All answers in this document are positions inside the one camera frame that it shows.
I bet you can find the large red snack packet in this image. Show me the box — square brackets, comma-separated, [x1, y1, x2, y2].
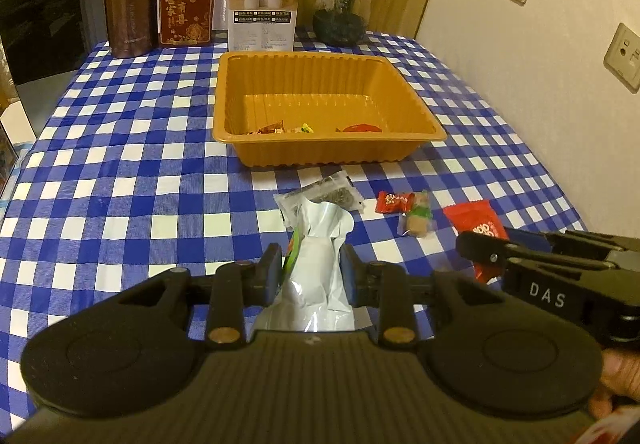
[442, 199, 511, 285]

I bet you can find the green candy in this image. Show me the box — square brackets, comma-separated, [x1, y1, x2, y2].
[398, 191, 434, 238]

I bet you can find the white foil snack pouch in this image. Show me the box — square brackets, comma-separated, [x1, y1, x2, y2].
[254, 199, 355, 333]

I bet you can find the clear seaweed snack packet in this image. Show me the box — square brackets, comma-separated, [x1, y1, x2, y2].
[273, 170, 364, 229]

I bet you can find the small red brown candy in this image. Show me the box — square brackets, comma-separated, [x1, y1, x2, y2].
[252, 121, 285, 134]

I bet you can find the green yellow cake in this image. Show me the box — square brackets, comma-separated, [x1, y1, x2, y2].
[293, 123, 314, 133]

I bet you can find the red pastry packet front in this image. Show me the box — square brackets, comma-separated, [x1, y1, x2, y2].
[335, 123, 382, 133]

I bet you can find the right hand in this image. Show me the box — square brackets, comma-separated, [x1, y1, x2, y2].
[588, 349, 640, 419]

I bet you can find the blue white checkered tablecloth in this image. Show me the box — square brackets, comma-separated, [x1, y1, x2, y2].
[1, 33, 582, 432]

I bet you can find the orange plastic tray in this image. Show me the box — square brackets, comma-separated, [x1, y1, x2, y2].
[213, 51, 447, 167]

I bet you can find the glass dome jar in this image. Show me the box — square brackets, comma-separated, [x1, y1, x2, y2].
[312, 0, 372, 47]

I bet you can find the red gift box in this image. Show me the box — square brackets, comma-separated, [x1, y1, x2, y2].
[160, 0, 214, 47]

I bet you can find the white product box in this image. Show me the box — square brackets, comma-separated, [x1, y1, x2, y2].
[227, 0, 298, 51]

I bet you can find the brown cylindrical tin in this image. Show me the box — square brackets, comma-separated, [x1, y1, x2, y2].
[104, 0, 158, 59]

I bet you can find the black monitor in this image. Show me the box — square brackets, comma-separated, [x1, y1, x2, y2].
[1, 0, 107, 134]

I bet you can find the single wall socket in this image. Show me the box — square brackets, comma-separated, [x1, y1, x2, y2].
[603, 23, 640, 93]

